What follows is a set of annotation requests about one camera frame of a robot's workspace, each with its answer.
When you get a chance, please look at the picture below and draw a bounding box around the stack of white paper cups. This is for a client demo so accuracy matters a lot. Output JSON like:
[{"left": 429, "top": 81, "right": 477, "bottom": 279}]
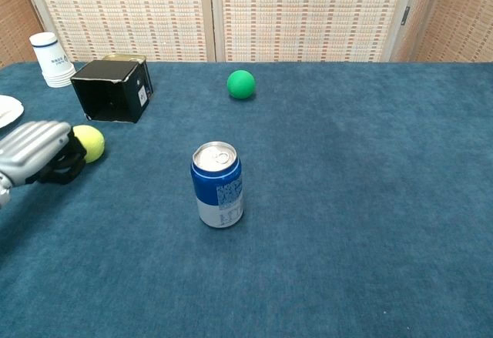
[{"left": 29, "top": 32, "right": 77, "bottom": 89}]

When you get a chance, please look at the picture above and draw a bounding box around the yellow tennis ball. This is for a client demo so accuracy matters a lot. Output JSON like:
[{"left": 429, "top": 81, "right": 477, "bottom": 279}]
[{"left": 72, "top": 125, "right": 106, "bottom": 165}]

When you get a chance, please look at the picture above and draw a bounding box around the woven folding screen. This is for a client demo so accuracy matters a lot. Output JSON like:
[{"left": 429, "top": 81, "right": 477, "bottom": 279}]
[{"left": 0, "top": 0, "right": 493, "bottom": 69}]

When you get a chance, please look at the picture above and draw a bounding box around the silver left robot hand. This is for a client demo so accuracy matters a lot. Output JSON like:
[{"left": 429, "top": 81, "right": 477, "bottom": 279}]
[{"left": 0, "top": 120, "right": 87, "bottom": 190}]

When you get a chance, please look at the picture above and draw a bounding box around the blue and white soda can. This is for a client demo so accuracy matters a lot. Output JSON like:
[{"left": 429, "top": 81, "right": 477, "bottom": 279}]
[{"left": 190, "top": 141, "right": 244, "bottom": 229}]

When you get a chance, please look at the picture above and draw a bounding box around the black open box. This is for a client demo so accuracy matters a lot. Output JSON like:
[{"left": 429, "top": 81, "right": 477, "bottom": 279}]
[{"left": 70, "top": 59, "right": 154, "bottom": 125}]

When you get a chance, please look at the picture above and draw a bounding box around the blue table cloth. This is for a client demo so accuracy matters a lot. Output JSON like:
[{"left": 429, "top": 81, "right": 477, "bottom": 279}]
[{"left": 0, "top": 60, "right": 493, "bottom": 338}]

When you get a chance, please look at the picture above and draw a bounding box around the green ball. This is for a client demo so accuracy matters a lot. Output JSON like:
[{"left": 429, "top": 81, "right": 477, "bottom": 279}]
[{"left": 226, "top": 69, "right": 257, "bottom": 99}]

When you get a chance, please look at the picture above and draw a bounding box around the white paper plate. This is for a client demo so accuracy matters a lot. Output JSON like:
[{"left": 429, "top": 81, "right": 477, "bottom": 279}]
[{"left": 0, "top": 95, "right": 25, "bottom": 129}]

